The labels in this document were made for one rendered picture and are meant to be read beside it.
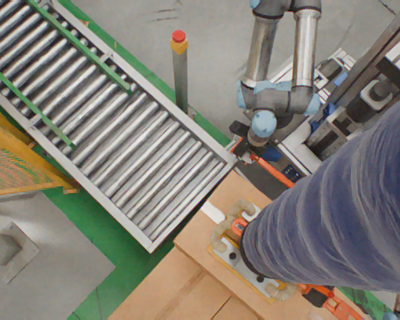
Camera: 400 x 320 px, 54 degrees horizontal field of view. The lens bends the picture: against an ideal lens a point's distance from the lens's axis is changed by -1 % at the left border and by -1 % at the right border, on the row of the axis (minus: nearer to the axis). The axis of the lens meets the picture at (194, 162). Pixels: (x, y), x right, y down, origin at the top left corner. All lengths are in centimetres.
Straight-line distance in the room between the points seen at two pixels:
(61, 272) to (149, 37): 186
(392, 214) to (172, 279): 186
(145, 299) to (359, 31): 259
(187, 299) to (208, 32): 203
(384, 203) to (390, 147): 5
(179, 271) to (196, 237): 56
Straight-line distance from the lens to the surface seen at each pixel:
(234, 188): 172
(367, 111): 149
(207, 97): 302
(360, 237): 52
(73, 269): 285
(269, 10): 150
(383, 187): 41
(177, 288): 220
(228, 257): 165
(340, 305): 163
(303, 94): 138
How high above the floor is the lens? 274
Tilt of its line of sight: 75 degrees down
